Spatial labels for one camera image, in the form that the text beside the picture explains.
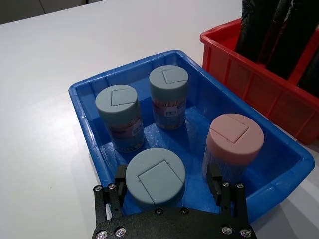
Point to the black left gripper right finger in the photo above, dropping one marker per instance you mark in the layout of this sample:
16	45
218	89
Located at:
216	184

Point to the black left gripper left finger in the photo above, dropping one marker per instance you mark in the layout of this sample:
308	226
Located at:
120	189

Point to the grey-lidded round canister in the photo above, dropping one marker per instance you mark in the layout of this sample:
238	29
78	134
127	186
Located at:
155	174
168	82
117	104

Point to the pink-lidded round canister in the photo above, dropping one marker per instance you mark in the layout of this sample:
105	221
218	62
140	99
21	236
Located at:
235	139

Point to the blue plastic bin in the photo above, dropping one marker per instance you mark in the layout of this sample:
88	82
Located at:
199	129

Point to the red plastic bin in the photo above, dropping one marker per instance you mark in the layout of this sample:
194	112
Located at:
264	92

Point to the black plastic-wrapped roll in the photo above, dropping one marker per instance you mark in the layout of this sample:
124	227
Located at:
251	27
311	74
291	42
272	35

